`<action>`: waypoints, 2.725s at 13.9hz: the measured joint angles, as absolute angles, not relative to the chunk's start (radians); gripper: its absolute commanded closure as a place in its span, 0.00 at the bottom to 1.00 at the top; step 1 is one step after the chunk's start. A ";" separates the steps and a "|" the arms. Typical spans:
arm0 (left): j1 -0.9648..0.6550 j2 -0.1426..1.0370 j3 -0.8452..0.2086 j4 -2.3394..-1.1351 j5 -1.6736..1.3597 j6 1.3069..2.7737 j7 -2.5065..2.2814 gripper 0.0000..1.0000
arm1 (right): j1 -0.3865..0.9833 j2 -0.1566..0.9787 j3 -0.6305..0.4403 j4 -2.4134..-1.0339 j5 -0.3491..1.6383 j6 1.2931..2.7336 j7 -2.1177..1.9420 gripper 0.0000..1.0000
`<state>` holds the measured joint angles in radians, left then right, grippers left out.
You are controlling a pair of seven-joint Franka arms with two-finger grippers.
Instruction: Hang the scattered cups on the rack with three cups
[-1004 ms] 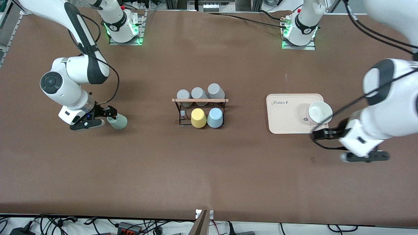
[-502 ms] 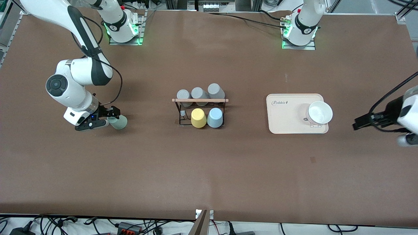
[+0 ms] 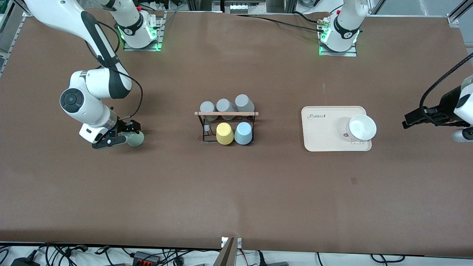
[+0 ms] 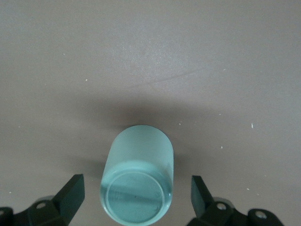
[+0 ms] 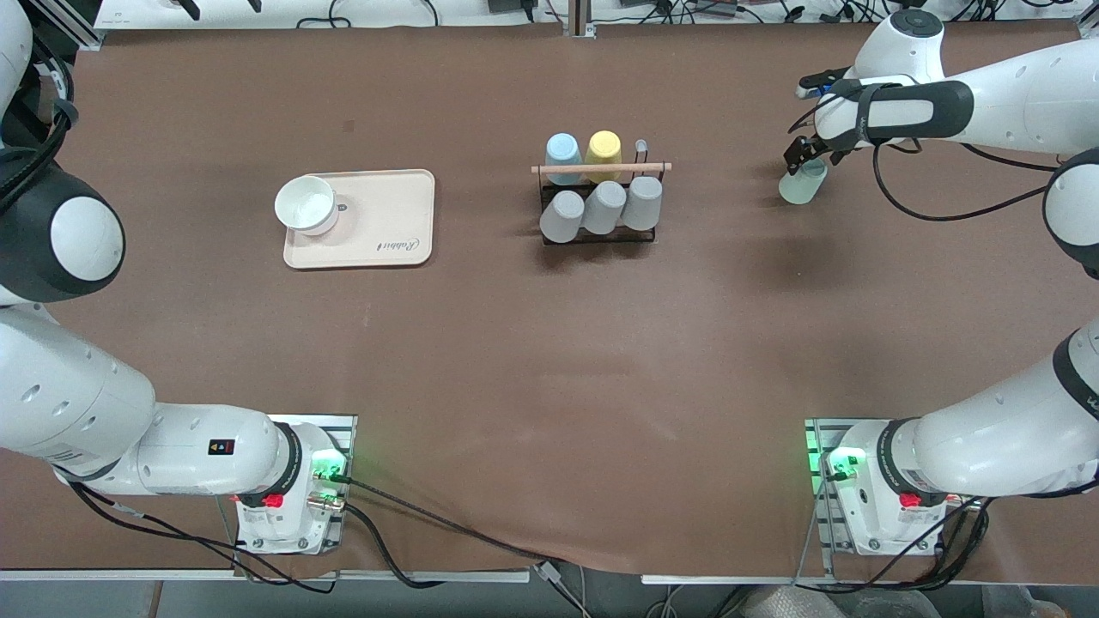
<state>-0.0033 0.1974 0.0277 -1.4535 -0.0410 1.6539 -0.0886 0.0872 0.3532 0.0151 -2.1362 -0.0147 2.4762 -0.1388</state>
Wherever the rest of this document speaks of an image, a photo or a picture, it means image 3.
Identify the pale green cup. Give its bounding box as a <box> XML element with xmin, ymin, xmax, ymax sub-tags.
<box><xmin>127</xmin><ymin>131</ymin><xmax>145</xmax><ymax>147</ymax></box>

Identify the light blue cup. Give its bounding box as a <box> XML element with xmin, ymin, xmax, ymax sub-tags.
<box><xmin>234</xmin><ymin>122</ymin><xmax>253</xmax><ymax>145</ymax></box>

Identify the white ceramic bowl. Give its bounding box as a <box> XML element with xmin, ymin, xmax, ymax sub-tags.
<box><xmin>346</xmin><ymin>115</ymin><xmax>377</xmax><ymax>142</ymax></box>

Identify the grey cup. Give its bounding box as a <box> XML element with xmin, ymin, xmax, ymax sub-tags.
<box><xmin>200</xmin><ymin>101</ymin><xmax>217</xmax><ymax>122</ymax></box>
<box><xmin>235</xmin><ymin>94</ymin><xmax>255</xmax><ymax>113</ymax></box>
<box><xmin>216</xmin><ymin>99</ymin><xmax>237</xmax><ymax>120</ymax></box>

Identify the beige rectangular Rabbit tray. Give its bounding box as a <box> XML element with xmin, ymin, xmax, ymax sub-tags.
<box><xmin>301</xmin><ymin>106</ymin><xmax>372</xmax><ymax>152</ymax></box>

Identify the yellow cup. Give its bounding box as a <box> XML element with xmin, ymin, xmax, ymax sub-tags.
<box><xmin>216</xmin><ymin>123</ymin><xmax>234</xmax><ymax>145</ymax></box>

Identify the black red connector block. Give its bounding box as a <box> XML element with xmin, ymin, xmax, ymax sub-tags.
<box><xmin>132</xmin><ymin>251</ymin><xmax>162</xmax><ymax>265</ymax></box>

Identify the black power adapter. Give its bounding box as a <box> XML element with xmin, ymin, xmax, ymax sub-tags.
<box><xmin>10</xmin><ymin>257</ymin><xmax>40</xmax><ymax>266</ymax></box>

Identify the black plug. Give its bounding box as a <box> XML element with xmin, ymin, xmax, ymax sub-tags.
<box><xmin>257</xmin><ymin>251</ymin><xmax>289</xmax><ymax>266</ymax></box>

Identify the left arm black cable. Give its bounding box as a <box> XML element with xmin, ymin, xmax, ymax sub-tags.
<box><xmin>421</xmin><ymin>54</ymin><xmax>473</xmax><ymax>124</ymax></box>

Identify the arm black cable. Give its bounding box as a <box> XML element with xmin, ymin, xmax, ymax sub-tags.
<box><xmin>84</xmin><ymin>20</ymin><xmax>144</xmax><ymax>122</ymax></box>
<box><xmin>421</xmin><ymin>54</ymin><xmax>473</xmax><ymax>124</ymax></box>

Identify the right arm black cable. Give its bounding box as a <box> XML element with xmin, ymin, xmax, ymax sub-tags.
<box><xmin>84</xmin><ymin>20</ymin><xmax>144</xmax><ymax>122</ymax></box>

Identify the right arm aluminium base plate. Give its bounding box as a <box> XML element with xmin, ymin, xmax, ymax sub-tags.
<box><xmin>123</xmin><ymin>11</ymin><xmax>165</xmax><ymax>51</ymax></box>

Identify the aluminium frame profile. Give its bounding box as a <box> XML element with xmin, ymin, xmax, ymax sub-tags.
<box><xmin>0</xmin><ymin>0</ymin><xmax>24</xmax><ymax>76</ymax></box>
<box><xmin>449</xmin><ymin>0</ymin><xmax>473</xmax><ymax>22</ymax></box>

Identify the left arm aluminium base plate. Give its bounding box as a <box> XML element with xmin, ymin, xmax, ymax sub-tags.
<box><xmin>319</xmin><ymin>41</ymin><xmax>358</xmax><ymax>57</ymax></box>

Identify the black wire cup rack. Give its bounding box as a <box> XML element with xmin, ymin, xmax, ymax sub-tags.
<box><xmin>195</xmin><ymin>110</ymin><xmax>259</xmax><ymax>144</ymax></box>

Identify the black cable bundle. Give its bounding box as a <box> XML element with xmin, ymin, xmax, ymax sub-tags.
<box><xmin>37</xmin><ymin>242</ymin><xmax>89</xmax><ymax>261</ymax></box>

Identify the aluminium frame post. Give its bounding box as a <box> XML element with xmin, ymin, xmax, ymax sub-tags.
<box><xmin>266</xmin><ymin>0</ymin><xmax>298</xmax><ymax>13</ymax></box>
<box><xmin>187</xmin><ymin>0</ymin><xmax>213</xmax><ymax>11</ymax></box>

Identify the black looped cable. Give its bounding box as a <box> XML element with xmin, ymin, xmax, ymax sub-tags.
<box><xmin>370</xmin><ymin>254</ymin><xmax>407</xmax><ymax>263</ymax></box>

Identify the short black cable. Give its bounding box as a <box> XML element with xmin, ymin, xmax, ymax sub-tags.
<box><xmin>294</xmin><ymin>10</ymin><xmax>320</xmax><ymax>23</ymax></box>

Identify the white mount bracket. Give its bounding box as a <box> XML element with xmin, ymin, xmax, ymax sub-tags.
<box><xmin>221</xmin><ymin>237</ymin><xmax>242</xmax><ymax>249</ymax></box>

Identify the long black cable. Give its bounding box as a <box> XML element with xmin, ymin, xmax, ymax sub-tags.
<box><xmin>236</xmin><ymin>14</ymin><xmax>322</xmax><ymax>32</ymax></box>

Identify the tan camera mount post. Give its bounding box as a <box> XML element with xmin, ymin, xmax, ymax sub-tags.
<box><xmin>213</xmin><ymin>237</ymin><xmax>237</xmax><ymax>266</ymax></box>

